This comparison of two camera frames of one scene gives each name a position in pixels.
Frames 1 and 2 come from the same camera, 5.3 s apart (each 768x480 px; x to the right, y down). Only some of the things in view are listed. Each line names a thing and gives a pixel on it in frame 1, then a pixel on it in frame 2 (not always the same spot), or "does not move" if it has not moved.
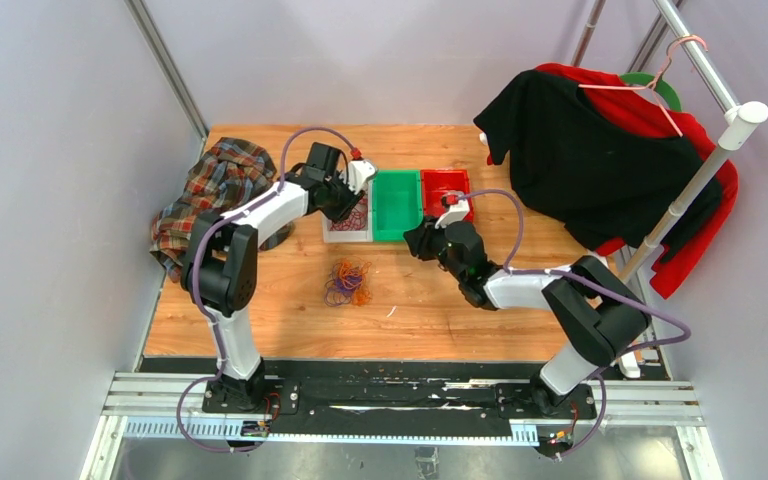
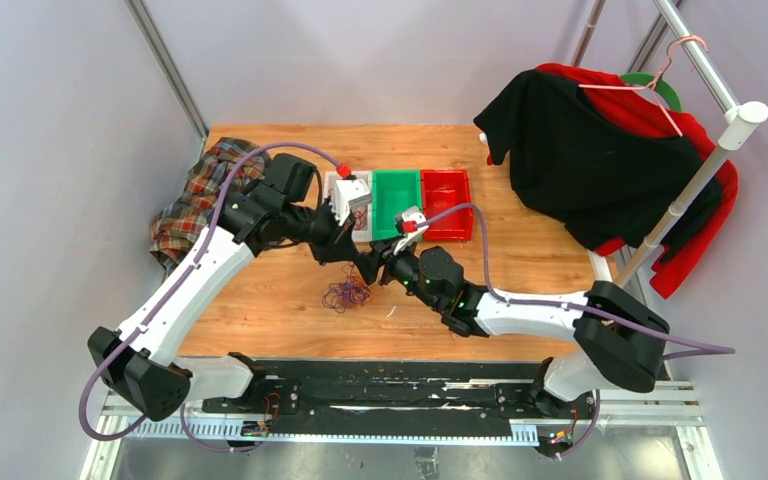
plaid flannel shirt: (226, 175) does not move
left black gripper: (351, 199) → (338, 247)
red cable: (356, 219) does not move
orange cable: (360, 296) does not move
